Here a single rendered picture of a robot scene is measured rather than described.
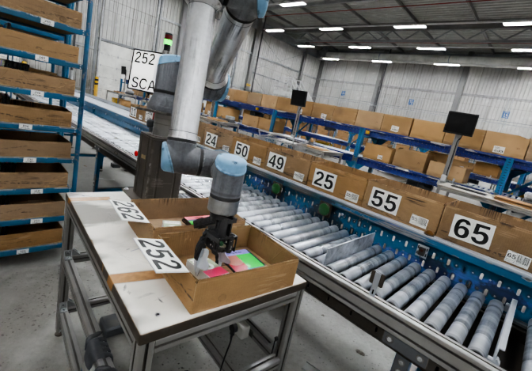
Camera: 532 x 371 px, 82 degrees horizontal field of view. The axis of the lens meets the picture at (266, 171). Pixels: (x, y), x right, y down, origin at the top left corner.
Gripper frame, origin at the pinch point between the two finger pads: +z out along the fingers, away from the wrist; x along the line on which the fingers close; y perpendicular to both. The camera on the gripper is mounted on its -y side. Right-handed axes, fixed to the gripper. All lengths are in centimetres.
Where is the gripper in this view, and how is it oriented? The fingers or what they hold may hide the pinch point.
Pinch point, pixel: (207, 268)
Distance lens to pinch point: 103.8
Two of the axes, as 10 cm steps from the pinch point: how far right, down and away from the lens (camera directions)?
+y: 7.0, 2.8, -6.5
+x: 6.8, 0.0, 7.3
